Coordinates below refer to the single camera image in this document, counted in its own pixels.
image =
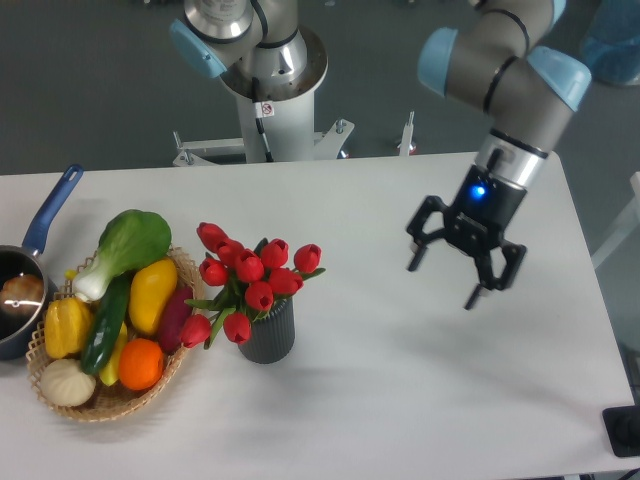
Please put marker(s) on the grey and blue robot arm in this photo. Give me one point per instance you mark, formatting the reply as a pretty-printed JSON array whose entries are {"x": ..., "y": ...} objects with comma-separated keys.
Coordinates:
[{"x": 499, "y": 67}]

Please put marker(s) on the green bok choy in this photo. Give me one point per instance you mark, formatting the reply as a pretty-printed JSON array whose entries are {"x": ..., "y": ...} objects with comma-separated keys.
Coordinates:
[{"x": 132, "y": 240}]

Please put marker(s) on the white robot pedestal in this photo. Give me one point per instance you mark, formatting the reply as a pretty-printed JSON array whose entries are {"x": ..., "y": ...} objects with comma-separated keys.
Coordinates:
[{"x": 274, "y": 89}]

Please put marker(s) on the yellow banana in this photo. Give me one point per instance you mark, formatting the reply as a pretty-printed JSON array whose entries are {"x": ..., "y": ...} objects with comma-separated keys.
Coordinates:
[{"x": 109, "y": 374}]

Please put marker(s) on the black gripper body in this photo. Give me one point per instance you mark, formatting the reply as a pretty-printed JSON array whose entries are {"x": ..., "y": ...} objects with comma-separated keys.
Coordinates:
[{"x": 484, "y": 206}]

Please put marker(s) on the black device at edge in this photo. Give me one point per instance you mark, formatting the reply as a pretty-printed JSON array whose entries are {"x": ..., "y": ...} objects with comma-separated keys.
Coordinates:
[{"x": 622, "y": 426}]

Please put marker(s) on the brown bread roll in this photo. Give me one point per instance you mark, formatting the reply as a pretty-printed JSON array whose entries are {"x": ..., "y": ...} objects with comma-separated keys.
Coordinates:
[{"x": 22, "y": 295}]

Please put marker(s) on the dark grey ribbed vase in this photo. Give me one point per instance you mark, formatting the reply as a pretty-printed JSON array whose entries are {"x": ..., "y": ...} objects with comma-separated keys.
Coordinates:
[{"x": 273, "y": 337}]

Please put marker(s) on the orange fruit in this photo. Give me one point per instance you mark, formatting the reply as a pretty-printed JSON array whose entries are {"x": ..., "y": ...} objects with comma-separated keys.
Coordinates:
[{"x": 141, "y": 364}]

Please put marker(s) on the purple sweet potato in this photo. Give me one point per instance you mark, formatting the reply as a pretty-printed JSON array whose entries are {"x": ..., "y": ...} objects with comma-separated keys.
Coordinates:
[{"x": 174, "y": 316}]

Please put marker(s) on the woven wicker basket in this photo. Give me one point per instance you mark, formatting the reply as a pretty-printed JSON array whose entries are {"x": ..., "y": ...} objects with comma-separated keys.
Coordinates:
[{"x": 113, "y": 402}]

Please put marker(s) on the blue saucepan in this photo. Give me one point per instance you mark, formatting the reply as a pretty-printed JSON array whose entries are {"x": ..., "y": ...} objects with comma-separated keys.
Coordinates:
[{"x": 16, "y": 331}]

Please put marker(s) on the white furniture frame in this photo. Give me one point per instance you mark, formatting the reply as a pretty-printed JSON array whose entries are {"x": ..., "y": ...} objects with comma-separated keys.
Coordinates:
[{"x": 626, "y": 222}]

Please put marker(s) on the white steamed bun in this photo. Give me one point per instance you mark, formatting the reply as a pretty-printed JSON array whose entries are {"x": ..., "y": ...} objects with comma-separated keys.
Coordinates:
[{"x": 64, "y": 384}]

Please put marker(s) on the green cucumber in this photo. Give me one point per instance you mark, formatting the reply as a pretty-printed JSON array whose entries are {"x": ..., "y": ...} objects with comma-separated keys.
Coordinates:
[{"x": 108, "y": 320}]

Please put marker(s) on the red tulip bouquet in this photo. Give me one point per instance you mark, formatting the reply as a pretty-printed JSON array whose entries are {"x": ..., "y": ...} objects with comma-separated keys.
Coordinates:
[{"x": 253, "y": 282}]

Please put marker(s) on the yellow mango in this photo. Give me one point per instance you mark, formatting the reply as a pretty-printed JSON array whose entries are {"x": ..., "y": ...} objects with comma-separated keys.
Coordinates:
[{"x": 151, "y": 289}]

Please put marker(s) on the yellow bell pepper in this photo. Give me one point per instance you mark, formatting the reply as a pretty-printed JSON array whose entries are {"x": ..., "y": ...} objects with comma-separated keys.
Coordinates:
[{"x": 66, "y": 327}]

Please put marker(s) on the blue translucent container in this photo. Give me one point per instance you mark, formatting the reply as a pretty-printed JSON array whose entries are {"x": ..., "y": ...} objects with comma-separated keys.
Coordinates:
[{"x": 610, "y": 48}]

